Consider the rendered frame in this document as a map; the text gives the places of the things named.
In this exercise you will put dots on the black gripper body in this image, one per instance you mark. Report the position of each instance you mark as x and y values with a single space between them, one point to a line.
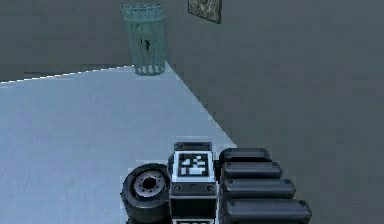
146 195

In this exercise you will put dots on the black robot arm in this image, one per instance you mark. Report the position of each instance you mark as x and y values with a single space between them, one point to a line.
256 190

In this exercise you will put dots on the dark framed wall picture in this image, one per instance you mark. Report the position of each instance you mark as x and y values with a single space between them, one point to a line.
205 8

